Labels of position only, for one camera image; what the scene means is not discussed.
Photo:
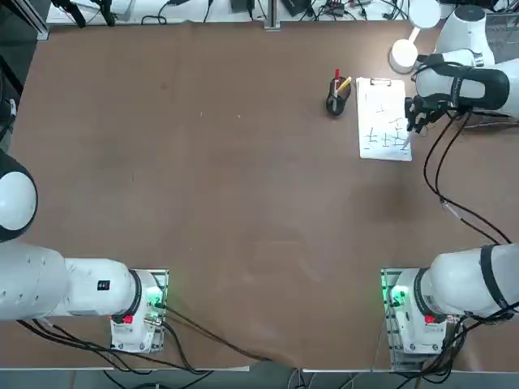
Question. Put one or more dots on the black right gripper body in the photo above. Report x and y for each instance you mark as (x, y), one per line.
(427, 108)

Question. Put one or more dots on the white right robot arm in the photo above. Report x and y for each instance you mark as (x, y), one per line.
(466, 279)

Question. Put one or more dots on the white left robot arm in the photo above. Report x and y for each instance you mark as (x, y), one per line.
(40, 283)

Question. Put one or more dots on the white A4 paper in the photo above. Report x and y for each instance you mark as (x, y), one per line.
(381, 121)

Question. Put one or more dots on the black pen holder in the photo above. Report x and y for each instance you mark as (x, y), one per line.
(334, 107)

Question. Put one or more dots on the black metal clipboard clip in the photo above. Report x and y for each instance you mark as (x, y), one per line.
(381, 82)

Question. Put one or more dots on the white desk lamp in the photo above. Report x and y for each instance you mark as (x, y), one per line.
(403, 54)

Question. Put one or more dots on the white clipboard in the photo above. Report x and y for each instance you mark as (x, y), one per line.
(361, 156)

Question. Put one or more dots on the yellow capped marker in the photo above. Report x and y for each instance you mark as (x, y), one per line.
(346, 82)

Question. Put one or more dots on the red capped marker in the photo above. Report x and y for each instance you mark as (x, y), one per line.
(337, 73)

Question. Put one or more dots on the grey mesh tray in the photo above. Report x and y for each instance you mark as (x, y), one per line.
(507, 38)

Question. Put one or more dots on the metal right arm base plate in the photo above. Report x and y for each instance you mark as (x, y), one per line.
(390, 344)

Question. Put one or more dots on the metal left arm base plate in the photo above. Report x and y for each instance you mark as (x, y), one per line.
(163, 275)

